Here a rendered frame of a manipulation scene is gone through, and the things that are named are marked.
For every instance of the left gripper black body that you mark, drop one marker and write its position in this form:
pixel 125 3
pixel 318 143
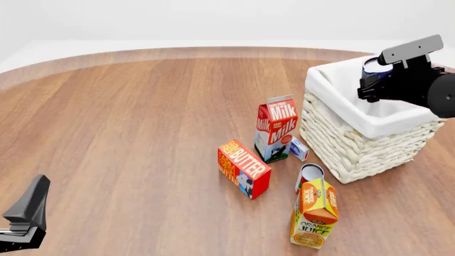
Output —
pixel 25 237

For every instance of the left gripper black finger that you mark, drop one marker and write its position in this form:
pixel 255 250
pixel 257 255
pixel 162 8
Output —
pixel 35 202

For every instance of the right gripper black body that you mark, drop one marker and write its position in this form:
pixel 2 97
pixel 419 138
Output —
pixel 373 89

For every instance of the blue soup can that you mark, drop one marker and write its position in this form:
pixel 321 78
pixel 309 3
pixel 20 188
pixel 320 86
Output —
pixel 374 66

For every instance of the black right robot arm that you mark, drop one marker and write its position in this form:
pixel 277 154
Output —
pixel 439 93

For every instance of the white woven basket with liner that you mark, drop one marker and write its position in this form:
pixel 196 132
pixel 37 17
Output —
pixel 359 149

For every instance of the grey plate on black stalk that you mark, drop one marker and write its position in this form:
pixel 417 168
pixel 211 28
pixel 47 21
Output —
pixel 412 50

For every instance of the small blue and white box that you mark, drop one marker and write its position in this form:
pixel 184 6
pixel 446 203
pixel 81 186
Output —
pixel 299 150

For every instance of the red and white milk carton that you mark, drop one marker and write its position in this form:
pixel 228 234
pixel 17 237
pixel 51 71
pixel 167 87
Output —
pixel 277 128

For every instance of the red can with white lid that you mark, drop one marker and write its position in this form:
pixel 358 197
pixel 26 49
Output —
pixel 310 172

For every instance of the orange juice carton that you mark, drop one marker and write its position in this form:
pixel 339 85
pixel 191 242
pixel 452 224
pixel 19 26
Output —
pixel 314 216

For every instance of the red butter box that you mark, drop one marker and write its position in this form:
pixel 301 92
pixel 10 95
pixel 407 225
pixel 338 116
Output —
pixel 245 168

